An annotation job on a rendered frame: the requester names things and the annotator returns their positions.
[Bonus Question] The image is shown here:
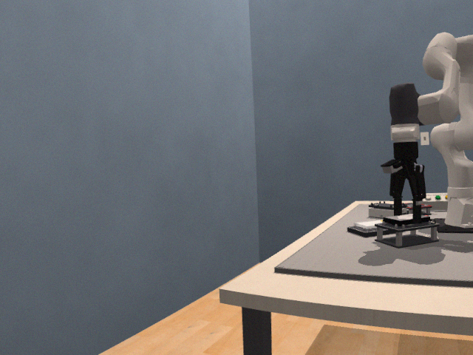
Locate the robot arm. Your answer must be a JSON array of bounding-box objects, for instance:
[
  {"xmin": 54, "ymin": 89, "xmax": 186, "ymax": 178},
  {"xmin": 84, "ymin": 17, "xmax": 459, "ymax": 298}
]
[{"xmin": 389, "ymin": 33, "xmax": 473, "ymax": 228}]

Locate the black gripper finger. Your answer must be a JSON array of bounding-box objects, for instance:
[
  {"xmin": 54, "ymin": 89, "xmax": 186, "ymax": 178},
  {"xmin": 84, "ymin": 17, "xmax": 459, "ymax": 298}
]
[
  {"xmin": 389, "ymin": 169, "xmax": 406, "ymax": 216},
  {"xmin": 403, "ymin": 163, "xmax": 426, "ymax": 223}
]

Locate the white operator button panel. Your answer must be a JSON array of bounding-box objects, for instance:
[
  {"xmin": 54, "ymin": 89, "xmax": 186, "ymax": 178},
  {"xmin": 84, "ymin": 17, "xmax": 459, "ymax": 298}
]
[{"xmin": 422, "ymin": 193, "xmax": 448, "ymax": 212}]

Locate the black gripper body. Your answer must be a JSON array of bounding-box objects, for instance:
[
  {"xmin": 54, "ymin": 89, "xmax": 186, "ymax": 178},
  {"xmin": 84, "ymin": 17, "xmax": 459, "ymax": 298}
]
[{"xmin": 393, "ymin": 142, "xmax": 418, "ymax": 177}]

